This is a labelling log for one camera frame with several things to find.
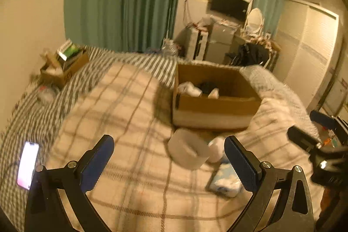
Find white toilet paper roll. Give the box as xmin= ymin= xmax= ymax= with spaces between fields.
xmin=167 ymin=128 xmax=210 ymax=170

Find white oval mirror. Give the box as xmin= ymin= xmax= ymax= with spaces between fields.
xmin=244 ymin=8 xmax=265 ymax=37

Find clear plastic bottle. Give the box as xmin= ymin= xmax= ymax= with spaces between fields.
xmin=162 ymin=39 xmax=178 ymax=56

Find green book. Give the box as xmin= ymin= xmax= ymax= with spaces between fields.
xmin=58 ymin=41 xmax=83 ymax=61

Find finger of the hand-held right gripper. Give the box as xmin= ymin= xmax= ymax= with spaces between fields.
xmin=310 ymin=110 xmax=340 ymax=131
xmin=287 ymin=126 xmax=323 ymax=152

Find small cardboard box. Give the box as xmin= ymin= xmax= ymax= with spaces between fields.
xmin=40 ymin=48 xmax=90 ymax=89

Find narrow green curtain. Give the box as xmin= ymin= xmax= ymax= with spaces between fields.
xmin=253 ymin=0 xmax=287 ymax=39

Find grey striped bed sheet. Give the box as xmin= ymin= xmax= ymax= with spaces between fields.
xmin=0 ymin=44 xmax=178 ymax=222

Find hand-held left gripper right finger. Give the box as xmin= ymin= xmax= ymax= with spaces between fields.
xmin=223 ymin=135 xmax=315 ymax=232

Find black wall television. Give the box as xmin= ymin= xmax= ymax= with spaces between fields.
xmin=210 ymin=0 xmax=250 ymax=22

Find beige plaid blanket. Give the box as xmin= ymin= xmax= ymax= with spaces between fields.
xmin=45 ymin=62 xmax=323 ymax=232

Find wide green curtain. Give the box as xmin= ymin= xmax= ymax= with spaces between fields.
xmin=63 ymin=0 xmax=186 ymax=53

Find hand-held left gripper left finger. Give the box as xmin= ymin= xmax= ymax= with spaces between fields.
xmin=24 ymin=135 xmax=115 ymax=232

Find black bag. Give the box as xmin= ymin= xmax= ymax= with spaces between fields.
xmin=231 ymin=42 xmax=269 ymax=66

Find grey cabinet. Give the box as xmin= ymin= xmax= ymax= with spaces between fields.
xmin=202 ymin=23 xmax=241 ymax=64

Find blue white tissue pack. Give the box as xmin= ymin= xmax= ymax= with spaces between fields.
xmin=209 ymin=164 xmax=244 ymax=198

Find large cardboard box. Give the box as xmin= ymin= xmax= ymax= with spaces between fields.
xmin=172 ymin=63 xmax=262 ymax=131

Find white rolled socks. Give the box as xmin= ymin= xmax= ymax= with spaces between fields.
xmin=177 ymin=82 xmax=203 ymax=97

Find lit smartphone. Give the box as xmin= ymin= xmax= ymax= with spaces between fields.
xmin=17 ymin=141 xmax=40 ymax=190

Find white wardrobe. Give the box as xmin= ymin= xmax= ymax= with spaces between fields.
xmin=272 ymin=0 xmax=340 ymax=115

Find white crumpled cloth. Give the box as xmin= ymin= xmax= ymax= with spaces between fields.
xmin=208 ymin=137 xmax=227 ymax=163

